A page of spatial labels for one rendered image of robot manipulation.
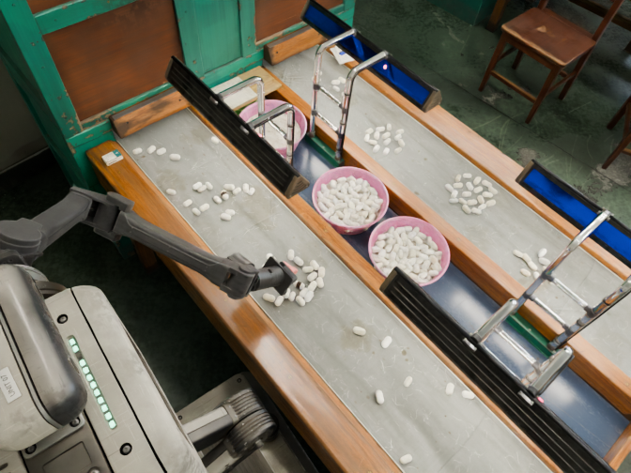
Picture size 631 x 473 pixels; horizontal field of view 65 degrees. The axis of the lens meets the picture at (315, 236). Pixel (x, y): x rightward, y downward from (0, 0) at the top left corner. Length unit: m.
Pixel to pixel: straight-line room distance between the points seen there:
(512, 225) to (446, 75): 1.91
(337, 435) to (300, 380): 0.17
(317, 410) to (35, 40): 1.29
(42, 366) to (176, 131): 1.52
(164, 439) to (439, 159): 1.53
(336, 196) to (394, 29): 2.30
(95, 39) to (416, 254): 1.22
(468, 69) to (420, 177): 1.91
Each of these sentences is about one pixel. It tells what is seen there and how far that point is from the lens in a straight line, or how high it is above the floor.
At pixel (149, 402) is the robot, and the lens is 0.72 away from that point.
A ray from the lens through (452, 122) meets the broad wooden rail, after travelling 2.09.
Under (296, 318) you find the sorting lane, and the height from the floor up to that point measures 0.74.
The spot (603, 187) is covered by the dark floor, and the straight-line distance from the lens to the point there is 3.32.
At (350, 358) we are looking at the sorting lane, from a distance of 1.48.
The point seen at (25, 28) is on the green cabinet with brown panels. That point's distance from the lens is 1.68.
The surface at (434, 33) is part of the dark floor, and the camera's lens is 3.96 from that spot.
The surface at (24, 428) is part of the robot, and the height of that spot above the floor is 1.63.
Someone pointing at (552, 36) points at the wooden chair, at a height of 0.46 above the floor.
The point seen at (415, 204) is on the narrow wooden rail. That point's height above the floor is 0.76.
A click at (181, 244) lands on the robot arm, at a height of 1.04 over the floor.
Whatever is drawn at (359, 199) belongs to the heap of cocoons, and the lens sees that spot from 1.78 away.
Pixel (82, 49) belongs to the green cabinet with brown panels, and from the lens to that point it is 1.78.
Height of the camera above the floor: 2.12
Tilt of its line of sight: 56 degrees down
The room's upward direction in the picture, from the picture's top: 7 degrees clockwise
